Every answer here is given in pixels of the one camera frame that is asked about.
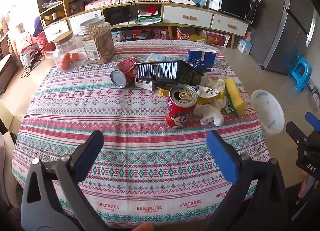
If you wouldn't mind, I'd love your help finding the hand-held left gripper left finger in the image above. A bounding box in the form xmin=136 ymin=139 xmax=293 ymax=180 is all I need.
xmin=20 ymin=130 xmax=110 ymax=231

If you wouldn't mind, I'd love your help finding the person's left hand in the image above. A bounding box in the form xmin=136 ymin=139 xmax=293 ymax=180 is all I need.
xmin=132 ymin=222 xmax=153 ymax=231

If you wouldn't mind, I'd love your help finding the glass jar with wooden lid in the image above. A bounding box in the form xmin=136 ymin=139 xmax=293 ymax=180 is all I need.
xmin=53 ymin=31 xmax=87 ymax=71

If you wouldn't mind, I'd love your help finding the yellow snack wrapper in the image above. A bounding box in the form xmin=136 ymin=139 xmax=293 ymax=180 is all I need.
xmin=155 ymin=84 xmax=173 ymax=96

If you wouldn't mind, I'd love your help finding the yellow sponge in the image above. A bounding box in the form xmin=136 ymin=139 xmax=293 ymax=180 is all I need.
xmin=224 ymin=77 xmax=247 ymax=117

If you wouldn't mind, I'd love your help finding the black plastic tray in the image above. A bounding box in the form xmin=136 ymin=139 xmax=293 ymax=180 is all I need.
xmin=135 ymin=60 xmax=204 ymax=85

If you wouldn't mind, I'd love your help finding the green and white bag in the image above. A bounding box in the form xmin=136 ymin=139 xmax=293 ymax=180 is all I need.
xmin=137 ymin=6 xmax=162 ymax=25

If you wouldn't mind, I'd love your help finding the grey refrigerator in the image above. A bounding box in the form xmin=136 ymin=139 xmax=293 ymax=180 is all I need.
xmin=250 ymin=0 xmax=320 ymax=75

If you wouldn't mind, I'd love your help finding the black microwave oven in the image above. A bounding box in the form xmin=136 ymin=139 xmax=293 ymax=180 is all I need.
xmin=219 ymin=0 xmax=258 ymax=23

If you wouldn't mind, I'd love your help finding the yellow lion print box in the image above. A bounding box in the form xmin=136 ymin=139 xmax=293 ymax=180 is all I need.
xmin=176 ymin=28 xmax=200 ymax=42

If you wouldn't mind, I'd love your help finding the white plastic basket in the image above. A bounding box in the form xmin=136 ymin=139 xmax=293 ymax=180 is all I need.
xmin=202 ymin=29 xmax=230 ymax=47

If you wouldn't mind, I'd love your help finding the light blue milk carton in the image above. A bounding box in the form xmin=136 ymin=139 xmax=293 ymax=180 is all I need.
xmin=145 ymin=53 xmax=167 ymax=63

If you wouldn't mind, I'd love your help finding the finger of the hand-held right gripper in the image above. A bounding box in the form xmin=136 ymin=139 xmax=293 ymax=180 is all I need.
xmin=305 ymin=111 xmax=320 ymax=132
xmin=285 ymin=121 xmax=311 ymax=147

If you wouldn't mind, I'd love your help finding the pink lattice box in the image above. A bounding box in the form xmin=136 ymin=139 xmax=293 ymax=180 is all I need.
xmin=150 ymin=29 xmax=168 ymax=40

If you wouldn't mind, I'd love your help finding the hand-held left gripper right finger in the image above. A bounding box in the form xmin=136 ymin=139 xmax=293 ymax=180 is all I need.
xmin=202 ymin=130 xmax=290 ymax=231

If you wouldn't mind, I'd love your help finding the patterned woven tablecloth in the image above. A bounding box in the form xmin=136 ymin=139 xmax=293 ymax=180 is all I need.
xmin=11 ymin=39 xmax=272 ymax=231

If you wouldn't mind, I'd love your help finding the white trash bin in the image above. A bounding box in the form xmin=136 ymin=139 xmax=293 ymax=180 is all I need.
xmin=250 ymin=89 xmax=285 ymax=135

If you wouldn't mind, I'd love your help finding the crushed red drink can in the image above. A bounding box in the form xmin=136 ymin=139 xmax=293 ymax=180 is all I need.
xmin=110 ymin=57 xmax=140 ymax=89

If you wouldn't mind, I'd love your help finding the wooden white tv cabinet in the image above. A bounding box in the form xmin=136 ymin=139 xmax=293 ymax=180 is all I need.
xmin=69 ymin=1 xmax=250 ymax=48

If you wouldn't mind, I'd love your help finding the open blue cardboard box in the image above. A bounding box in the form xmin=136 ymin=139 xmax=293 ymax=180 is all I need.
xmin=187 ymin=48 xmax=217 ymax=74

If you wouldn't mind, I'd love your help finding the person's right hand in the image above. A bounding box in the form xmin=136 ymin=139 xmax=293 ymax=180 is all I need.
xmin=299 ymin=175 xmax=312 ymax=199

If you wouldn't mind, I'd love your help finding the white and blue carton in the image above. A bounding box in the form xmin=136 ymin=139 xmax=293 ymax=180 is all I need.
xmin=236 ymin=37 xmax=253 ymax=53

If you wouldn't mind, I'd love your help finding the white tissue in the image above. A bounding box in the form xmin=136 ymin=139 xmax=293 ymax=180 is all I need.
xmin=194 ymin=104 xmax=225 ymax=127

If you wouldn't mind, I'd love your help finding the clear plastic seed jar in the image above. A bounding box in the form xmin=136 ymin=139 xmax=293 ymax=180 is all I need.
xmin=79 ymin=16 xmax=116 ymax=65

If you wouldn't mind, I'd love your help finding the blue plastic stool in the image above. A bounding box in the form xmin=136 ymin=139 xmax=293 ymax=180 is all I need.
xmin=289 ymin=56 xmax=313 ymax=92

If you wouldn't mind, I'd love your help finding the white snack wrapper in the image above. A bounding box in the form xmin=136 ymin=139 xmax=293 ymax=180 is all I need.
xmin=192 ymin=75 xmax=227 ymax=109

